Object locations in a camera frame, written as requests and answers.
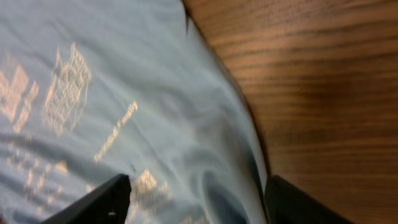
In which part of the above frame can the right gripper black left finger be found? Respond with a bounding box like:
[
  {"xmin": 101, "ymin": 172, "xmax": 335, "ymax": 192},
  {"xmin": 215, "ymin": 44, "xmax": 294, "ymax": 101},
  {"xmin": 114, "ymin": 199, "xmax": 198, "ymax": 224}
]
[{"xmin": 42, "ymin": 174, "xmax": 131, "ymax": 224}]

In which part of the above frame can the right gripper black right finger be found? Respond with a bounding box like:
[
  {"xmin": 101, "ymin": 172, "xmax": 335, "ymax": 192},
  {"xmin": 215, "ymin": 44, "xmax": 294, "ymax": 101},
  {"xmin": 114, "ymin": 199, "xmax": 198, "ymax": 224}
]
[{"xmin": 264, "ymin": 175, "xmax": 352, "ymax": 224}]

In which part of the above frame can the light blue printed t-shirt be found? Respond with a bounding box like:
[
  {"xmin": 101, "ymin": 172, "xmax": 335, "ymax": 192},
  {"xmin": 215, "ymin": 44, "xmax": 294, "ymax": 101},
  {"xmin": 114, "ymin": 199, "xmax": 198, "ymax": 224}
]
[{"xmin": 1, "ymin": 0, "xmax": 266, "ymax": 223}]

